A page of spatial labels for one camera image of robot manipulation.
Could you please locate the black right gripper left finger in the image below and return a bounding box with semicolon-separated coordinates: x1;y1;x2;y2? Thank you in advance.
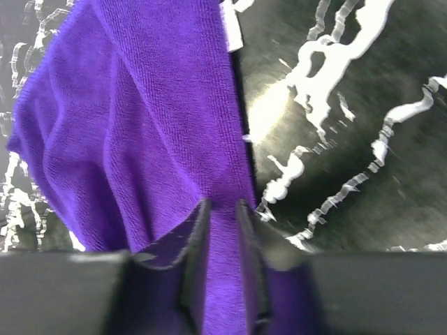
1;200;211;334

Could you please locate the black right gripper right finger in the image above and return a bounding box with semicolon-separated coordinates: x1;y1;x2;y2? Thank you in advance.
236;201;446;334

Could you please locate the purple microfiber towel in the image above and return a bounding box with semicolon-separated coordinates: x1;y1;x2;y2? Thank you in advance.
6;0;315;335

